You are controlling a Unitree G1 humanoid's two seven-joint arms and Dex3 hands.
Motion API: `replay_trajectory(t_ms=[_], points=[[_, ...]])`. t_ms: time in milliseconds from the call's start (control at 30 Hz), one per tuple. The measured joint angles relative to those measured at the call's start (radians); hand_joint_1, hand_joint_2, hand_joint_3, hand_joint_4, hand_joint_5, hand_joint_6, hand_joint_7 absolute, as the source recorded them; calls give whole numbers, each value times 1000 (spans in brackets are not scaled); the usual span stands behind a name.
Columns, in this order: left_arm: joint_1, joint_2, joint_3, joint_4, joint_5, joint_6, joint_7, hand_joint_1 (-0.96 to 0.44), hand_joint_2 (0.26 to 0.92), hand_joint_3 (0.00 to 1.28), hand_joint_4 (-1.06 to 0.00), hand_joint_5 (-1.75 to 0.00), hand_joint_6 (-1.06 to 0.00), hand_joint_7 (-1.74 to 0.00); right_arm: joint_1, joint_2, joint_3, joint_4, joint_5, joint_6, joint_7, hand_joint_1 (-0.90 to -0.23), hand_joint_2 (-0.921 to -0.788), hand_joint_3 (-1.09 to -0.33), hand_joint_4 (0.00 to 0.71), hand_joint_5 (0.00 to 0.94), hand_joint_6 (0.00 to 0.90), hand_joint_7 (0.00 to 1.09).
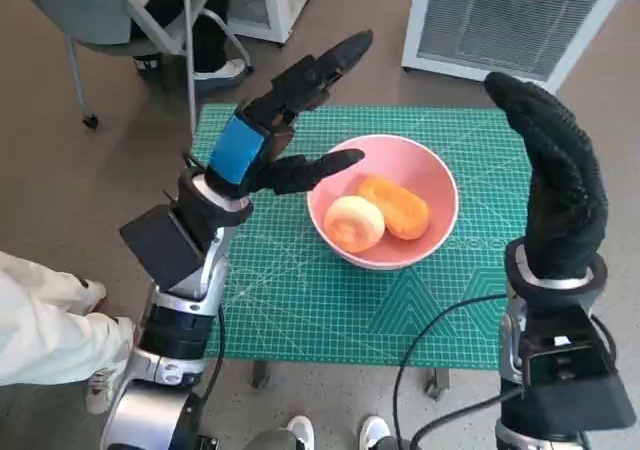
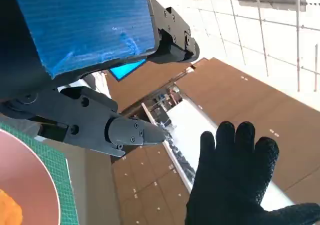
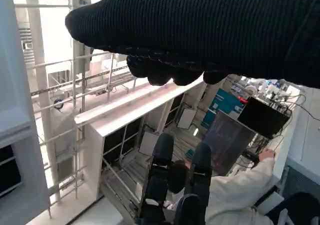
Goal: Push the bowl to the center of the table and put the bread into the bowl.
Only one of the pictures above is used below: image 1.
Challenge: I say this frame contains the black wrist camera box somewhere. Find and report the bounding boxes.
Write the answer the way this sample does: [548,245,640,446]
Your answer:
[119,204,206,291]
[519,302,637,431]

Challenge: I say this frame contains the grey chair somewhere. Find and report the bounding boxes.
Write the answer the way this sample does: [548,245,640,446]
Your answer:
[14,0,254,144]

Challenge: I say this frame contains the long orange bread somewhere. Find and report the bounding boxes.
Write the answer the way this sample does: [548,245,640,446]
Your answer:
[357,175,432,241]

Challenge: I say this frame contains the green cutting mat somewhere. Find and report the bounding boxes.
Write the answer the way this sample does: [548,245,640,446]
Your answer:
[188,102,536,371]

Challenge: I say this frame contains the small white vented cabinet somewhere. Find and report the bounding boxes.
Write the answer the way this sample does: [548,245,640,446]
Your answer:
[227,0,331,46]

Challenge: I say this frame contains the black left hand, blue tape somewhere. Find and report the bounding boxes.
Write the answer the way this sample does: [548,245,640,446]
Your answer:
[203,29,375,201]

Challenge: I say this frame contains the round pale bread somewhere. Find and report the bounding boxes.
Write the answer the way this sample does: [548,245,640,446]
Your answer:
[323,195,387,255]

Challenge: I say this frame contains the person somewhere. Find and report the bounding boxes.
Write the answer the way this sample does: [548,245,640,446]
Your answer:
[104,0,254,89]
[0,249,137,416]

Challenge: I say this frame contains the large white vented cabinet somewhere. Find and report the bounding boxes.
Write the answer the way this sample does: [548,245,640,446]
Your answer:
[401,0,621,96]

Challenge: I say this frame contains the black cable loop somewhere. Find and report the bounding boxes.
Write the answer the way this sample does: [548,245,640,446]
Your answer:
[592,313,619,367]
[197,304,226,406]

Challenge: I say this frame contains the white shoe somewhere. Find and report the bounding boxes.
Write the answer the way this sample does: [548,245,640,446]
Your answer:
[358,414,390,450]
[285,414,315,450]

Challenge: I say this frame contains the pink bowl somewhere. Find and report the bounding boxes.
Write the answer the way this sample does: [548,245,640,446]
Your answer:
[306,135,460,272]

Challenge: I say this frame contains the black gloved right hand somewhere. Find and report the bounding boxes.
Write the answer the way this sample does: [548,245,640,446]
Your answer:
[484,72,610,280]

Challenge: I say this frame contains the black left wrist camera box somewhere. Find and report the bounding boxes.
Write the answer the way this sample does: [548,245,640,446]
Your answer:
[119,204,206,291]

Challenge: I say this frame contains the long black cable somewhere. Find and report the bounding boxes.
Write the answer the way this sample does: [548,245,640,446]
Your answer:
[392,293,509,444]

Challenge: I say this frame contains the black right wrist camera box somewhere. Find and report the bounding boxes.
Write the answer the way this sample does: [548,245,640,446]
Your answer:
[519,302,637,431]

